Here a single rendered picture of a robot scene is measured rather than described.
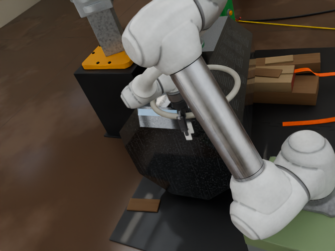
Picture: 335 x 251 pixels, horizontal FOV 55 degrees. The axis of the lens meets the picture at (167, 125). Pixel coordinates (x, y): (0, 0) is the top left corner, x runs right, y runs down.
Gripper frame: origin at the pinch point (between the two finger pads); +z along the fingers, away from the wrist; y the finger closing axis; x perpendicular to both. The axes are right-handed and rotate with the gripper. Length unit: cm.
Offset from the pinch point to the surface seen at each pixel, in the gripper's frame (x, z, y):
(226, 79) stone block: -11, 8, 59
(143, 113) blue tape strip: 33.3, 2.3, 22.3
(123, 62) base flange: 71, 0, 89
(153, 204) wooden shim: 52, 81, 17
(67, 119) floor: 188, 74, 125
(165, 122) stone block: 19.2, 6.3, 17.2
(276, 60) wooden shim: -37, 59, 169
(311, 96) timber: -62, 67, 116
